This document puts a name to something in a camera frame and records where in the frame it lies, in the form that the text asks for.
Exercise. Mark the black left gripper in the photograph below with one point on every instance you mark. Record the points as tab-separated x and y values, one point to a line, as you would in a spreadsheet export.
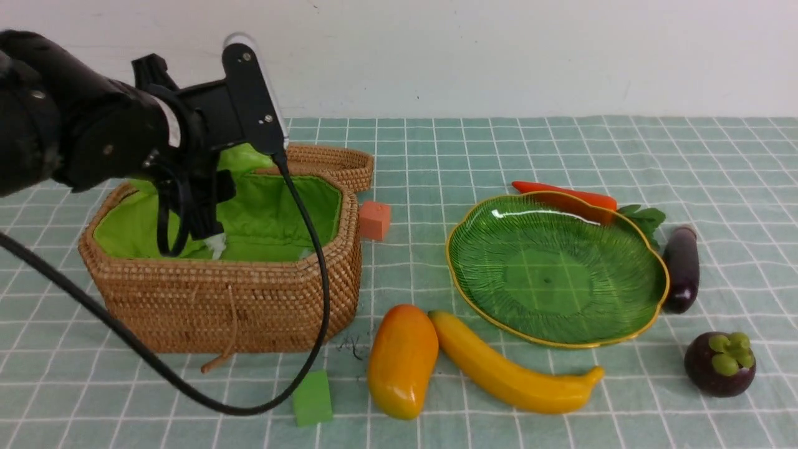
186	176

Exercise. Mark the orange yellow mango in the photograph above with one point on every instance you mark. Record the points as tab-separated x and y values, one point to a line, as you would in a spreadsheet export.
402	359

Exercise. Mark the yellow banana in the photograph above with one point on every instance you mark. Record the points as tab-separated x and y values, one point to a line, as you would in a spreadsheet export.
524	389

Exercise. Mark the orange carrot with green leaves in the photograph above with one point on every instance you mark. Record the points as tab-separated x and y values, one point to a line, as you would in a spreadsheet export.
580	197

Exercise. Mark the dark purple eggplant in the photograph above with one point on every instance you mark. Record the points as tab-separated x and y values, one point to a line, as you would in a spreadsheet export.
681	257

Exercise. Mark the purple mangosteen green top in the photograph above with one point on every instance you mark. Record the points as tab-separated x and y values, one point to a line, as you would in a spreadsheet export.
721	365

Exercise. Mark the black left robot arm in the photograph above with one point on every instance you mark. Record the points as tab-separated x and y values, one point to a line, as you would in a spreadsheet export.
63	121

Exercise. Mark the woven wicker basket lid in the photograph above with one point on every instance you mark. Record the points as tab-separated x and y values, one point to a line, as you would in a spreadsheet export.
352	169

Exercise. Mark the woven wicker basket green lining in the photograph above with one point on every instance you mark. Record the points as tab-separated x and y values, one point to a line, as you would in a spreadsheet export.
263	294

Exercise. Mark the orange foam cube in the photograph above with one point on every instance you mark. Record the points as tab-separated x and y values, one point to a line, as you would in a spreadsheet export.
374	220

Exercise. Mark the green foam block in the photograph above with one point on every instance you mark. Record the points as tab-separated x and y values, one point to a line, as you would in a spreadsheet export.
311	401

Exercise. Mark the green leaf-shaped glass plate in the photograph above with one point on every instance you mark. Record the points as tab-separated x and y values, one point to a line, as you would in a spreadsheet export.
554	270

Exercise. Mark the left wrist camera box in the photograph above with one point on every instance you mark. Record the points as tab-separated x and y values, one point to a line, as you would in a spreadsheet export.
252	99

